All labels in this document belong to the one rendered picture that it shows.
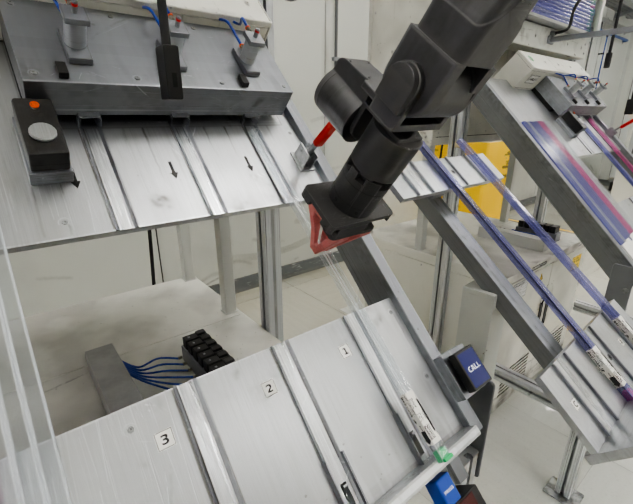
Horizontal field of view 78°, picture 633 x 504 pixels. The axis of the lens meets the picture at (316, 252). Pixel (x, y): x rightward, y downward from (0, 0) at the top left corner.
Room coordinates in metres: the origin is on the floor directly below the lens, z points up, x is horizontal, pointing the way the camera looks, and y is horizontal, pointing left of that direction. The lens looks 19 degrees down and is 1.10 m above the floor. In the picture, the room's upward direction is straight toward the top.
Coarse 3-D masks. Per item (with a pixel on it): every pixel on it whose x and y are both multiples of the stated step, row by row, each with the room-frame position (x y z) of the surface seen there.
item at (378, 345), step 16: (256, 128) 0.62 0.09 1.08; (256, 144) 0.61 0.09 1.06; (272, 160) 0.58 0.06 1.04; (288, 192) 0.54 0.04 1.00; (304, 208) 0.53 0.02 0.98; (304, 224) 0.52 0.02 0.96; (320, 240) 0.50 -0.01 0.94; (320, 256) 0.49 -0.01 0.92; (336, 272) 0.47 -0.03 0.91; (352, 288) 0.46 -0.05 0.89; (352, 304) 0.44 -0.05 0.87; (368, 320) 0.43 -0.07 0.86; (368, 336) 0.42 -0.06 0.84; (384, 352) 0.40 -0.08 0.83; (384, 368) 0.40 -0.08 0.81; (400, 384) 0.38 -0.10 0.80; (432, 448) 0.34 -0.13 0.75
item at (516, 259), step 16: (432, 160) 0.71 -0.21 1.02; (448, 176) 0.68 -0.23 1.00; (464, 192) 0.66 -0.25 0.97; (496, 240) 0.61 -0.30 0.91; (512, 256) 0.59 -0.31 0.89; (528, 272) 0.57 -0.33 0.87; (544, 288) 0.55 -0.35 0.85; (560, 304) 0.54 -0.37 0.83; (560, 320) 0.52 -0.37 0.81; (576, 336) 0.50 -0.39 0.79
